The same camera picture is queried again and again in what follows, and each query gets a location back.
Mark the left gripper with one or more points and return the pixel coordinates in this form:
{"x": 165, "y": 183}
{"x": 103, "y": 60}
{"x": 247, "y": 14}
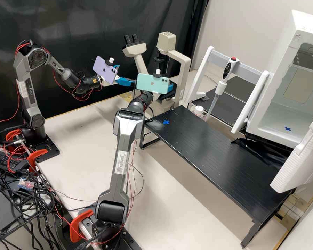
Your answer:
{"x": 108, "y": 83}

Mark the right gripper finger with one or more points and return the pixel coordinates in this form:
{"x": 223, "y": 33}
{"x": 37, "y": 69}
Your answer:
{"x": 170, "y": 88}

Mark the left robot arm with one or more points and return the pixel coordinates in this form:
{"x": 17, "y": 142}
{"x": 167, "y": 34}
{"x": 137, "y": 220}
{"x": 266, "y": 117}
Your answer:
{"x": 26, "y": 75}

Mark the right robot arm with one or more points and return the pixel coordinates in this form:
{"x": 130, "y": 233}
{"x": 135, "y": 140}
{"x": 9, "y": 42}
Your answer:
{"x": 126, "y": 135}

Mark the cream microscope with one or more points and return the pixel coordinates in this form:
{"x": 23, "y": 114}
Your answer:
{"x": 184, "y": 67}

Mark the white-capped bottle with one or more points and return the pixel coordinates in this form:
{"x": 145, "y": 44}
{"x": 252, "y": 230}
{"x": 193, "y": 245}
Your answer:
{"x": 198, "y": 109}

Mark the pipette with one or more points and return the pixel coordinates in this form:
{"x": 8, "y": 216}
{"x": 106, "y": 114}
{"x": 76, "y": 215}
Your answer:
{"x": 228, "y": 69}

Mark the black platform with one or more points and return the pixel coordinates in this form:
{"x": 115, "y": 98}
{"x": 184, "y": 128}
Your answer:
{"x": 211, "y": 151}
{"x": 232, "y": 104}

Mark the white pipette stand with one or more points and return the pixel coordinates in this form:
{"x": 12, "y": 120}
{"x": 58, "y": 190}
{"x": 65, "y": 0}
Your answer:
{"x": 251, "y": 104}

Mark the white incubator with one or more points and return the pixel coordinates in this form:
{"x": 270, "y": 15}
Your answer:
{"x": 276, "y": 117}

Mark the red clamp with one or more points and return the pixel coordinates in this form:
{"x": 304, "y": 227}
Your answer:
{"x": 11, "y": 135}
{"x": 77, "y": 226}
{"x": 37, "y": 154}

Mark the black power adapter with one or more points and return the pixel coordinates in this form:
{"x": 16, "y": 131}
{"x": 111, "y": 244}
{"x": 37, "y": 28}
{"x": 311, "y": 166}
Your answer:
{"x": 7, "y": 160}

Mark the small circuit board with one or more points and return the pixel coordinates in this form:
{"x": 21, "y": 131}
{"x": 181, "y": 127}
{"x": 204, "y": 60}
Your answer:
{"x": 26, "y": 184}

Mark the incubator door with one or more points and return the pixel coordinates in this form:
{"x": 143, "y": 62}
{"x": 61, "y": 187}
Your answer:
{"x": 297, "y": 161}

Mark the black flat box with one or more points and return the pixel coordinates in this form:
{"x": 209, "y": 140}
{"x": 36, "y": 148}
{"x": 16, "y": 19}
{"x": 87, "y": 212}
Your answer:
{"x": 2, "y": 211}

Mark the left wrist camera phone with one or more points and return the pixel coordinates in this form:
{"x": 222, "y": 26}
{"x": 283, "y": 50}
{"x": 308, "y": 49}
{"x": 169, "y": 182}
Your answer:
{"x": 104, "y": 69}

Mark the wrist camera phone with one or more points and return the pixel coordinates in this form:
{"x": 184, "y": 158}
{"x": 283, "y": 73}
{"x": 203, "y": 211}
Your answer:
{"x": 151, "y": 82}
{"x": 104, "y": 69}

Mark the right wrist camera phone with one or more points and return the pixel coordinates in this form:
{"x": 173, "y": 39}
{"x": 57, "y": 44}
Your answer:
{"x": 151, "y": 82}

